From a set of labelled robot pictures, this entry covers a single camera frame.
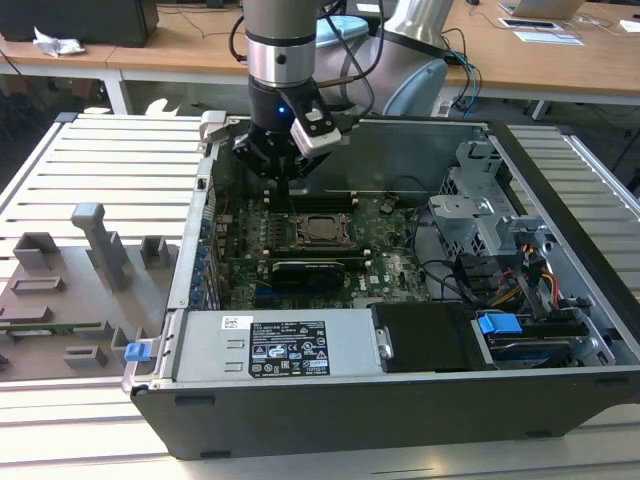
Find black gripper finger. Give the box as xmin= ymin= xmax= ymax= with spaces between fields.
xmin=232 ymin=130 xmax=288 ymax=211
xmin=285 ymin=148 xmax=332 ymax=211

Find silver CPU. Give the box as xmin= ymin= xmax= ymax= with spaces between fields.
xmin=305 ymin=218 xmax=343 ymax=243

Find CPU socket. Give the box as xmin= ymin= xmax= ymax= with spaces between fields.
xmin=293 ymin=212 xmax=355 ymax=251

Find black graphics card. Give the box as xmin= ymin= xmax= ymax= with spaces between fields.
xmin=269 ymin=258 xmax=347 ymax=294

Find wooden desk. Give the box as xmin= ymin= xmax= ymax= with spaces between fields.
xmin=442 ymin=0 xmax=640 ymax=121
xmin=0 ymin=0 xmax=251 ymax=117

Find green motherboard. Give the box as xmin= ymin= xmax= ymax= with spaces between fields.
xmin=214 ymin=192 xmax=436 ymax=311

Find silver metal drive cage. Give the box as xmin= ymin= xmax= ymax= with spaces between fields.
xmin=427 ymin=139 xmax=551 ymax=261

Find silver power supply unit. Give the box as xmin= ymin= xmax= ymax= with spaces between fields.
xmin=172 ymin=309 xmax=389 ymax=391

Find black plastic fan shroud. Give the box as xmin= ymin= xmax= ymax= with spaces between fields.
xmin=370 ymin=301 xmax=484 ymax=375

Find black computer tower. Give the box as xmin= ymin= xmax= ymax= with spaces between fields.
xmin=0 ymin=0 xmax=160 ymax=50

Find crumpled white paper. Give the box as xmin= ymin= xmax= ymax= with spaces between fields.
xmin=32 ymin=25 xmax=86 ymax=57

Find blue case latch clip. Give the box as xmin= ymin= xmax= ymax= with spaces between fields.
xmin=125 ymin=341 xmax=151 ymax=365

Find grey parts rack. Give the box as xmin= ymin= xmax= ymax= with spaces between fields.
xmin=0 ymin=202 xmax=181 ymax=381

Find hard disk in blue carrier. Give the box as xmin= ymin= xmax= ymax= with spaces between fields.
xmin=474 ymin=309 xmax=576 ymax=371

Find white flat tablet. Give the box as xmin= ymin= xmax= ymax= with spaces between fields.
xmin=499 ymin=16 xmax=559 ymax=30

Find black PC case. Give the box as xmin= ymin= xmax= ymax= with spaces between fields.
xmin=130 ymin=110 xmax=640 ymax=461

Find white paper sheet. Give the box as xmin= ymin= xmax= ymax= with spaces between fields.
xmin=513 ymin=29 xmax=585 ymax=47

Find silver laptop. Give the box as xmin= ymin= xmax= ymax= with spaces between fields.
xmin=509 ymin=0 xmax=586 ymax=17

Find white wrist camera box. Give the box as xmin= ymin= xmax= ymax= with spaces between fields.
xmin=289 ymin=107 xmax=346 ymax=157

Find black camera cable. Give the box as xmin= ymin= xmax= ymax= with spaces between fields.
xmin=317 ymin=14 xmax=377 ymax=132

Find blue cable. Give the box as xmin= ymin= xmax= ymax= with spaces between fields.
xmin=459 ymin=49 xmax=482 ymax=110

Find yellow orange power wires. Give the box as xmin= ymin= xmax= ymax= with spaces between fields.
xmin=492 ymin=242 xmax=559 ymax=307

